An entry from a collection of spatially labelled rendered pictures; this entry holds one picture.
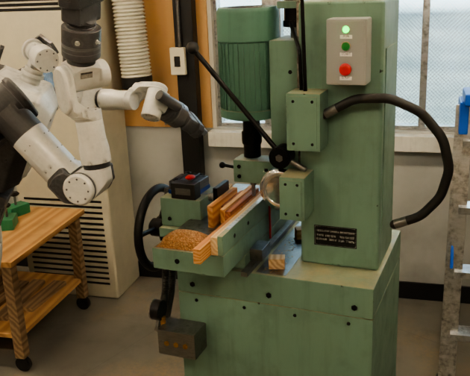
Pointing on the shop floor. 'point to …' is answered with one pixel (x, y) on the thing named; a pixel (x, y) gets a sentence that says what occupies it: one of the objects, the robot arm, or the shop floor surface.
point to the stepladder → (464, 145)
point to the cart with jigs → (30, 234)
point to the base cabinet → (292, 338)
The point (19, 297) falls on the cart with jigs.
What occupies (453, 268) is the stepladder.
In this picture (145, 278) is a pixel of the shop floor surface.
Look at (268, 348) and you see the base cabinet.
